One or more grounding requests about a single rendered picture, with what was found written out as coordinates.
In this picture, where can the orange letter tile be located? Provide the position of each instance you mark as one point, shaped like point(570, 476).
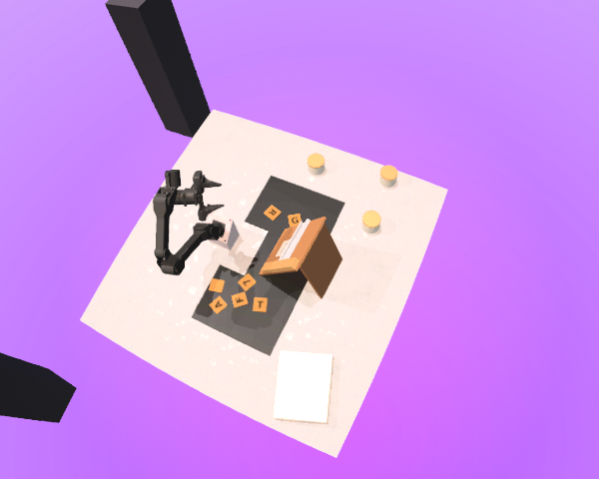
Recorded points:
point(218, 305)
point(294, 220)
point(272, 212)
point(217, 285)
point(239, 299)
point(260, 304)
point(247, 282)

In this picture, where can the white cylindrical container with orange lid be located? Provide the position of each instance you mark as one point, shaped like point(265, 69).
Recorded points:
point(316, 164)
point(370, 222)
point(387, 176)

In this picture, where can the white paper ticket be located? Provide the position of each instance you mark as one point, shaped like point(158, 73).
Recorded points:
point(282, 247)

